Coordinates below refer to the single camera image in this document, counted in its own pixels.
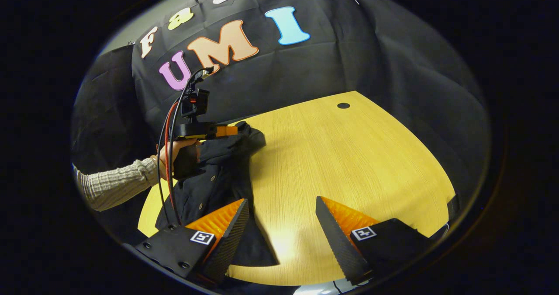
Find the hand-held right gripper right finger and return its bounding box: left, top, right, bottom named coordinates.
left=315, top=195, right=433, bottom=285

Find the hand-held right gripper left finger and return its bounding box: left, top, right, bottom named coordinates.
left=135, top=198, right=250, bottom=285

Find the black buttoned garment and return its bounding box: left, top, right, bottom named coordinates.
left=155, top=121, right=280, bottom=267

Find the black table edge clamp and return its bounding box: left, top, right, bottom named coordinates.
left=446, top=195, right=460, bottom=222

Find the black backdrop cloth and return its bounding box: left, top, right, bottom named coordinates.
left=71, top=0, right=492, bottom=243

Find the red gripper cable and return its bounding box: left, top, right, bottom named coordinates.
left=164, top=102, right=182, bottom=225

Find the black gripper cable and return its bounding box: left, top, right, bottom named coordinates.
left=156, top=68, right=211, bottom=228

